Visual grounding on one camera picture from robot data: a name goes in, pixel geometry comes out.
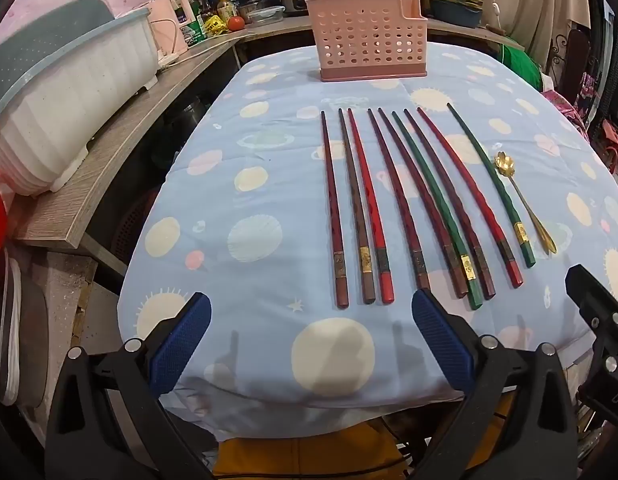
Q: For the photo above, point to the beige curtain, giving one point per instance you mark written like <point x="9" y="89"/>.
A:
<point x="534" y="5"/>

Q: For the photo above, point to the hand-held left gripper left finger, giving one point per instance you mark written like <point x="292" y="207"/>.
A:
<point x="181" y="340"/>

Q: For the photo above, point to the blue basin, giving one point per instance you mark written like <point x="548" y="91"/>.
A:
<point x="456" y="12"/>

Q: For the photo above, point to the blue planet print tablecloth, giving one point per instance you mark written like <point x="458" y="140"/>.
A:
<point x="269" y="185"/>

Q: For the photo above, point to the white ribbed bin teal lid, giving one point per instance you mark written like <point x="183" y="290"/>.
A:
<point x="64" y="110"/>

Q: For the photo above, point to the dark maroon chopstick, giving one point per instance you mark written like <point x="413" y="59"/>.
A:
<point x="451" y="200"/>
<point x="420" y="200"/>
<point x="399" y="200"/>

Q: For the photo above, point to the clear plastic food container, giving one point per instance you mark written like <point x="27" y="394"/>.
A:
<point x="266" y="15"/>

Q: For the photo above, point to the gold spoon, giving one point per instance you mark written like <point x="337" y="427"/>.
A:
<point x="503" y="161"/>

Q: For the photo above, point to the yellow packet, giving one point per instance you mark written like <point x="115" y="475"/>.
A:
<point x="216" y="25"/>

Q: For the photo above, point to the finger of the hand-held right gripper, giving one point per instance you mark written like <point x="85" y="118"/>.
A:
<point x="604" y="320"/>

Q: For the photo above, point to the pink kitchen appliance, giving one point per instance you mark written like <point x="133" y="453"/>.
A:
<point x="169" y="20"/>

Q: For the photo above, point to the wooden counter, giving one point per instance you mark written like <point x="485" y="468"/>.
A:
<point x="139" y="110"/>

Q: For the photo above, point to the tomato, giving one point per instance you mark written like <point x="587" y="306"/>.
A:
<point x="236" y="23"/>

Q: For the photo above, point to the pink perforated plastic basket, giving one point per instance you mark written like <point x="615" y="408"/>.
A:
<point x="369" y="62"/>

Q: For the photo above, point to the dark red patterned chopstick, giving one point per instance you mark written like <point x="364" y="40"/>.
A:
<point x="334" y="210"/>

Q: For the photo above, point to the grey shoe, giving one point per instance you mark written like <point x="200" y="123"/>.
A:
<point x="21" y="335"/>

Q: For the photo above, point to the green chopstick gold band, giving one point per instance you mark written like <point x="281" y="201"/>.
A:
<point x="435" y="200"/>
<point x="491" y="180"/>

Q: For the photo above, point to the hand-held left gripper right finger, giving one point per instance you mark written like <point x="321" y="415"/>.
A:
<point x="439" y="330"/>

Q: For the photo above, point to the white power strip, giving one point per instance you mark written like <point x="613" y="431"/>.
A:
<point x="171" y="59"/>

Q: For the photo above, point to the green bag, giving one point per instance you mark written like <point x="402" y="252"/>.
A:
<point x="521" y="67"/>

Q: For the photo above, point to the brown chopstick gold band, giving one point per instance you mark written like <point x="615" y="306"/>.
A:
<point x="356" y="210"/>

